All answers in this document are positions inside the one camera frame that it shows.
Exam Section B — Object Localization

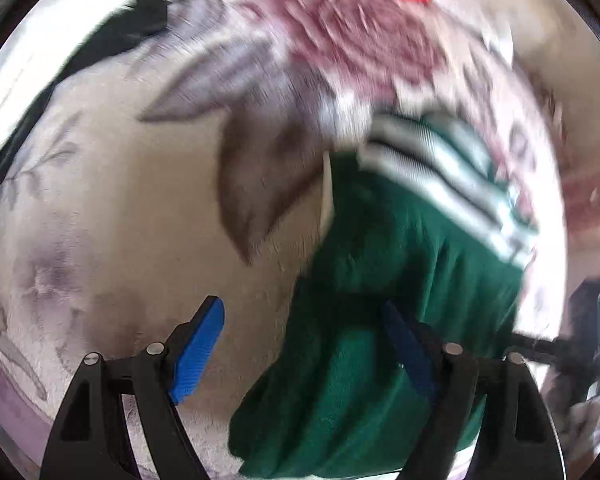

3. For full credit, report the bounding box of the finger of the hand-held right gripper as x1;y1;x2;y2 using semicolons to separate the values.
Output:
510;332;600;377

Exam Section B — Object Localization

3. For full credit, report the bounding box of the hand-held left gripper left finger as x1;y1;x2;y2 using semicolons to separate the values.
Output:
39;296;226;480

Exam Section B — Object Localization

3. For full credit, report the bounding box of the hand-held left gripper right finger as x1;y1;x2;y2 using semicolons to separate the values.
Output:
384;301;563;480

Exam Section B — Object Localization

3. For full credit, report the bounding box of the green and cream varsity jacket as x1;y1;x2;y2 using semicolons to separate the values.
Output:
227;110;541;478

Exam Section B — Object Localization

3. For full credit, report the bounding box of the floral bed blanket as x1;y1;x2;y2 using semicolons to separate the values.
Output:
0;0;571;480

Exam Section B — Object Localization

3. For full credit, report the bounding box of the black cloth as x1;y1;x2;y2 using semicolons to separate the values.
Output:
0;0;171;206

